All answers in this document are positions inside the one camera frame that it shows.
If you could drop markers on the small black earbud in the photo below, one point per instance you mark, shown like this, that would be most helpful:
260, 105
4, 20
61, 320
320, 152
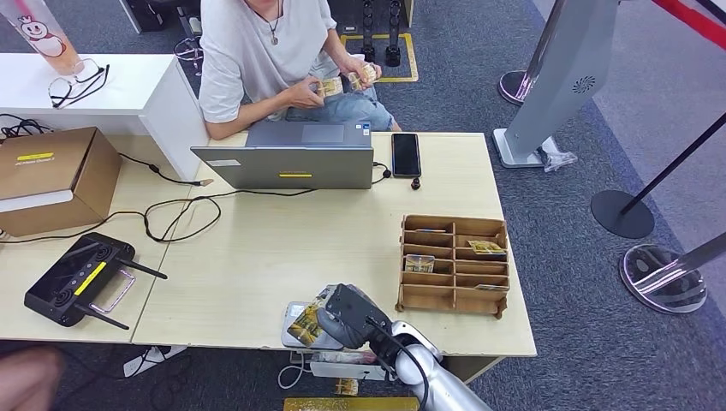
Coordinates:
415, 183

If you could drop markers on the clear plastic wrap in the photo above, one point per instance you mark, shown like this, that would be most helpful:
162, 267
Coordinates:
558, 160

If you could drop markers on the white cabinet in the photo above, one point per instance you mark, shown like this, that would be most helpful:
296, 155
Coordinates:
130, 91

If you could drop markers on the chrome stanchion base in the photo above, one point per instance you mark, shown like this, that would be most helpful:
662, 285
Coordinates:
510, 88

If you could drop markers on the person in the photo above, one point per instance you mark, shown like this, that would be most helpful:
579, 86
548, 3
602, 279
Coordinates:
255, 51

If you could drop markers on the long white power strip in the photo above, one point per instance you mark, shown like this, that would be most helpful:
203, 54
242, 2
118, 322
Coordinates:
346, 371

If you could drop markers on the snowman print drink cup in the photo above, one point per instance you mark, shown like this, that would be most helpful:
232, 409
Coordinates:
42, 39

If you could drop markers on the stack of hotel cards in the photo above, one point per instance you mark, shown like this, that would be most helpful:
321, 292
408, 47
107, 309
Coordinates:
363, 76
332, 88

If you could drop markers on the red barrier belt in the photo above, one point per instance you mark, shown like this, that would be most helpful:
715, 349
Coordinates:
692, 21

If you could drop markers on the brown cardboard box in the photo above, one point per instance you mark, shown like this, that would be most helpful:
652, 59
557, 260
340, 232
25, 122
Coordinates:
51, 170

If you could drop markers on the black smartphone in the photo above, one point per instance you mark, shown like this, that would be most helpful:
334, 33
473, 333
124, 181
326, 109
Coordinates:
406, 154

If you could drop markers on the light wooden desk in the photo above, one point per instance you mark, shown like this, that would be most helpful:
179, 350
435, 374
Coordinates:
272, 255

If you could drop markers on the small card on floor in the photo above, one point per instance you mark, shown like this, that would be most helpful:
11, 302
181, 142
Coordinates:
347, 387

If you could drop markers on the silver kiosk stand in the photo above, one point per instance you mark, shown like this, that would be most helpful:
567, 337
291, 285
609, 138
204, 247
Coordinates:
561, 85

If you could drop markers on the person's right forearm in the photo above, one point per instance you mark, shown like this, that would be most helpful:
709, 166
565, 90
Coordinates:
244, 122

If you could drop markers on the black humanoid robot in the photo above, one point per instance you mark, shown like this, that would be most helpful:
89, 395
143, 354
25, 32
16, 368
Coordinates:
392, 54

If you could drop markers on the grey laptop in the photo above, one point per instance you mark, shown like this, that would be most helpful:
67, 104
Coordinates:
295, 167

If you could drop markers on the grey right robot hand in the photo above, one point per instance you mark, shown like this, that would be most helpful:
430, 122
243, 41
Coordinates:
340, 336

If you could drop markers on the black-rimmed eyeglasses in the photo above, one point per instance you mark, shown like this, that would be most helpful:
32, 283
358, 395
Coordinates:
96, 76

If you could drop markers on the blurred skin-coloured object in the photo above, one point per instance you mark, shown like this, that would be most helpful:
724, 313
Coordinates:
25, 380

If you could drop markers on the person's left forearm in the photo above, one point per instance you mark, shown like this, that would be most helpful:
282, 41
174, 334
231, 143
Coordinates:
339, 54

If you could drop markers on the grey card reader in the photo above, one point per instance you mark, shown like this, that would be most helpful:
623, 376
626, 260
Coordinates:
295, 311

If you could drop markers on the black stanchion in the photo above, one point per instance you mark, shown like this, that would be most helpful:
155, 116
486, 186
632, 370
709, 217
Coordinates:
621, 214

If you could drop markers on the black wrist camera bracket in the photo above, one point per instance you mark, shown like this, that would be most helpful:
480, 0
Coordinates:
357, 309

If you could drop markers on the person's left hand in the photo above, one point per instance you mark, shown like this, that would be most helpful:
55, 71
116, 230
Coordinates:
354, 59

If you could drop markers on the gold floor plate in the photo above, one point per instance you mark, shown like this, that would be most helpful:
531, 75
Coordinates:
340, 405

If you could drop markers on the person's right hand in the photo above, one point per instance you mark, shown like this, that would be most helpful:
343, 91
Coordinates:
305, 93

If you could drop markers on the wooden card organizer box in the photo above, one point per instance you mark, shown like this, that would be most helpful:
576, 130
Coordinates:
471, 300

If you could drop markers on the chrome stanchion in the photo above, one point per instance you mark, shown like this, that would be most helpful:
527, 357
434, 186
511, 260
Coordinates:
661, 281

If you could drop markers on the black controller with antennas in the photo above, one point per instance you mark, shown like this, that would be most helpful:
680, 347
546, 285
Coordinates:
74, 278

